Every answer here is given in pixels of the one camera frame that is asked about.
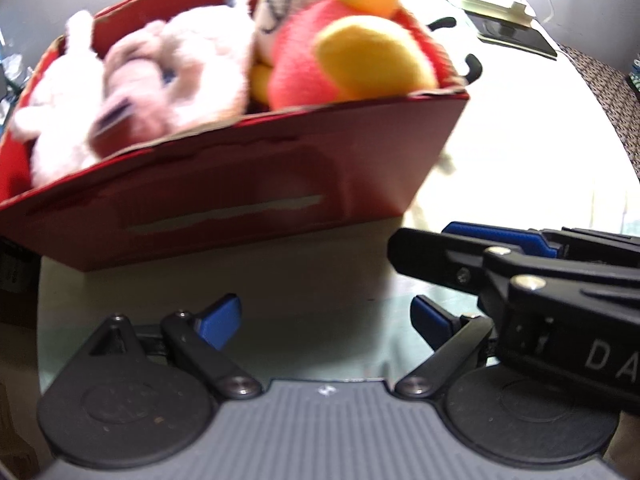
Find white power strip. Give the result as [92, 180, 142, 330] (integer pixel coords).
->
[462, 0, 534, 27]

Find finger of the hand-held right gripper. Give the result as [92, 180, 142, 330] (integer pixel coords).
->
[387, 227, 506, 306]
[441, 221, 640, 261]

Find white plush bunny blue ears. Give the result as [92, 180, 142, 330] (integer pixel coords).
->
[162, 0, 254, 129]

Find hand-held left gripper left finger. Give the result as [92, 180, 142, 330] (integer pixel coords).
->
[92, 293, 264, 401]

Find pink plush toy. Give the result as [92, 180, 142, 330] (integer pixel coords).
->
[90, 19, 174, 159]

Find yellow plush bear pink shirt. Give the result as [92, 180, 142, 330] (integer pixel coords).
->
[249, 0, 442, 112]

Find leopard print cloth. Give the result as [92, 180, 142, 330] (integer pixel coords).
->
[559, 44, 640, 182]

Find white plush toy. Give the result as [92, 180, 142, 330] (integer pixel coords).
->
[11, 10, 109, 189]

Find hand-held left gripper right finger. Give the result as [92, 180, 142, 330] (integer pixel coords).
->
[395, 294, 497, 400]

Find red cardboard box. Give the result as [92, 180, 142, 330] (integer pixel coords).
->
[0, 0, 472, 274]

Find black tablet device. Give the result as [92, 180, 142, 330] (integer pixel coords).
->
[467, 10, 559, 60]

